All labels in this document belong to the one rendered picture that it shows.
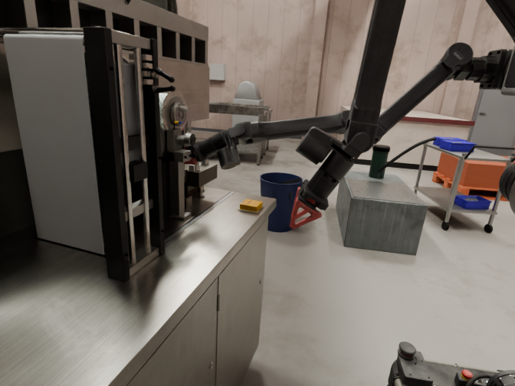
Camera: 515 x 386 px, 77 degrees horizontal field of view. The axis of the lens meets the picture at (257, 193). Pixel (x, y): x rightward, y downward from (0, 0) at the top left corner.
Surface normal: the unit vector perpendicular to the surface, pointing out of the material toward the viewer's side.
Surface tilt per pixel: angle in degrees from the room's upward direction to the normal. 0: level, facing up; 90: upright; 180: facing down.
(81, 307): 0
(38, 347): 0
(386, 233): 90
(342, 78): 90
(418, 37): 90
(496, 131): 90
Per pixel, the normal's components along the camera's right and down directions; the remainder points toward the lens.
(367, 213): -0.15, 0.30
